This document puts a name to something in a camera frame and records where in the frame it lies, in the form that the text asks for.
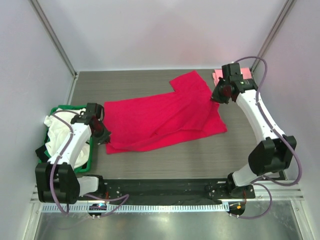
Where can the aluminium frame rail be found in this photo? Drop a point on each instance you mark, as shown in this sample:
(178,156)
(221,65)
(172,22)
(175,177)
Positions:
(278,193)

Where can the aluminium corner post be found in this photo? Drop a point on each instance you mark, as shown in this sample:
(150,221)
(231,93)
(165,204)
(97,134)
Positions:
(52,35)
(278,23)

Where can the white t shirt in basket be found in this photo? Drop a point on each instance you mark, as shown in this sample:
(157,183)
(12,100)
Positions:
(58,131)

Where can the white slotted cable duct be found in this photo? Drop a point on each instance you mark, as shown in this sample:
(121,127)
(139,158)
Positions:
(89,207)

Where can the red t shirt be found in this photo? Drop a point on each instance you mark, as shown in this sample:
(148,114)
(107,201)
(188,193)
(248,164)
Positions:
(152,122)

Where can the right aluminium corner post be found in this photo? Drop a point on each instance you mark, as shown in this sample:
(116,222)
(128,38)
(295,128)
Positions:
(278,23)

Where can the black garment in basket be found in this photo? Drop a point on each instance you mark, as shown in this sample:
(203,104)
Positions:
(42,154)

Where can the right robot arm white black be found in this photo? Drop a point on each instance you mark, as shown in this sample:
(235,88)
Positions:
(274,150)

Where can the left aluminium corner post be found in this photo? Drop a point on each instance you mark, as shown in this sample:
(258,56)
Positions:
(52,35)

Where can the folded pink t shirt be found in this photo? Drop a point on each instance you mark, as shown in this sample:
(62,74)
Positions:
(217,73)

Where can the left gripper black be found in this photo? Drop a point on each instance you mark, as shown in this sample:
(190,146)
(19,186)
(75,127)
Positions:
(103,135)

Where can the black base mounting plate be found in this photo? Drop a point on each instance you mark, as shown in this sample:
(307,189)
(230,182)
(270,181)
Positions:
(175,192)

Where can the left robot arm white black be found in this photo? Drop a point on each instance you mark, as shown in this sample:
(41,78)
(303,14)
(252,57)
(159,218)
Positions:
(56,180)

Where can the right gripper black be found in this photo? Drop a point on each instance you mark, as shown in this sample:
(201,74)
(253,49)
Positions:
(218,96)

